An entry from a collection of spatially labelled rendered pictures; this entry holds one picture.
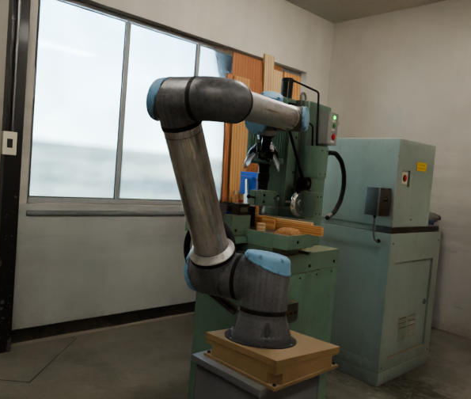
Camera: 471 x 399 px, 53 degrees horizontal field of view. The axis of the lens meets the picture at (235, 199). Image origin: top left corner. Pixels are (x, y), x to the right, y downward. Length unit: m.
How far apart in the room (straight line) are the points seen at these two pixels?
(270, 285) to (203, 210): 0.31
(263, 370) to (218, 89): 0.78
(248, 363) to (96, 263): 2.05
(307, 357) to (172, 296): 2.38
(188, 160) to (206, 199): 0.14
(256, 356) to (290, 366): 0.10
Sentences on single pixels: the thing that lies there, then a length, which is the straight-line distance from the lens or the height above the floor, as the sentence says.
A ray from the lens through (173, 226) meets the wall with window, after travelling 3.63.
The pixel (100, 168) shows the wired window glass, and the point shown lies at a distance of 3.35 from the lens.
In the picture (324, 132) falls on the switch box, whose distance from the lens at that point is 2.40.
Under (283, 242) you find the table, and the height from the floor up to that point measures 0.87.
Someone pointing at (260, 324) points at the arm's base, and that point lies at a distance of 1.49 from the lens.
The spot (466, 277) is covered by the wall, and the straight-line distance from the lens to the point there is 4.21.
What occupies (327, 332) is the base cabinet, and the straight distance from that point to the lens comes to 2.56.
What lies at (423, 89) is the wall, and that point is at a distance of 4.44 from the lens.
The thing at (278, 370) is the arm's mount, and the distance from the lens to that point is 1.40.
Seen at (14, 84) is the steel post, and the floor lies 1.53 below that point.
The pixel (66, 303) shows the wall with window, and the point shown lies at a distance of 3.32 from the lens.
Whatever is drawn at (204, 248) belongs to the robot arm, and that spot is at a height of 0.90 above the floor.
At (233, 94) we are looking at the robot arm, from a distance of 1.24.
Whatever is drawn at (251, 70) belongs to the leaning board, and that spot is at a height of 1.99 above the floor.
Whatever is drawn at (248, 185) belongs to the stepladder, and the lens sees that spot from 3.12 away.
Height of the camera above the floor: 1.13
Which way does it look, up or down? 3 degrees down
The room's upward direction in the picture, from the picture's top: 5 degrees clockwise
